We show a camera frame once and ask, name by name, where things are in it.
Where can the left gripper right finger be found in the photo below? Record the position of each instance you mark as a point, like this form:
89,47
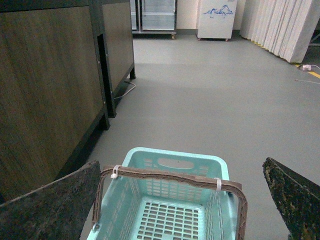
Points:
296,198

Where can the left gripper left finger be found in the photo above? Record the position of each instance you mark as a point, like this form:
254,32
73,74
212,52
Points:
56,211

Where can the brown basket handle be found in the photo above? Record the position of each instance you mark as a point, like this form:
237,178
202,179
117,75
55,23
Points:
216,184

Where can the light blue plastic basket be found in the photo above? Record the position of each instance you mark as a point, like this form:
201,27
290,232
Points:
151,209

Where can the white power strip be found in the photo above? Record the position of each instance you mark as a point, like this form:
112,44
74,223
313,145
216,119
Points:
306,67

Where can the wooden display cabinet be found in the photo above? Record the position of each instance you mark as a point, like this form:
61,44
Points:
62,63

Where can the white folding curtain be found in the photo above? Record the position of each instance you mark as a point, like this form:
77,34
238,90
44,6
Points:
282,27

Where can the white chest freezer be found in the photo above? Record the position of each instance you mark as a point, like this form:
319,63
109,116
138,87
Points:
215,19

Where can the glass door refrigerator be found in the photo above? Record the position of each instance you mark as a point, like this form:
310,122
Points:
154,17

